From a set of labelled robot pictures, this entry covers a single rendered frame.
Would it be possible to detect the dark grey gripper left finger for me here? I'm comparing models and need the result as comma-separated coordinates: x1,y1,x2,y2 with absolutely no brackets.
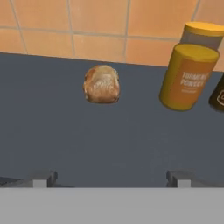
0,170,59,188

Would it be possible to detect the yellow turmeric powder canister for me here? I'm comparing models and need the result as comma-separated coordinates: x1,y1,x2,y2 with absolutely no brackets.
158,43,221,112

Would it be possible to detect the black bottle with label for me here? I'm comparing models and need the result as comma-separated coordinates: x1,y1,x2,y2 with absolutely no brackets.
207,73,224,113

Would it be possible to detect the brown crusty bread loaf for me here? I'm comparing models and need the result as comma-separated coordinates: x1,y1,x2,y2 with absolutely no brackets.
82,64,121,104

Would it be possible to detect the grey jar with yellow lid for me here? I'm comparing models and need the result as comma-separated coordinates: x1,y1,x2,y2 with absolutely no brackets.
179,21,224,52

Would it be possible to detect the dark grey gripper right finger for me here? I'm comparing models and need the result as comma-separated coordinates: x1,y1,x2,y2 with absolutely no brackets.
165,170,224,188

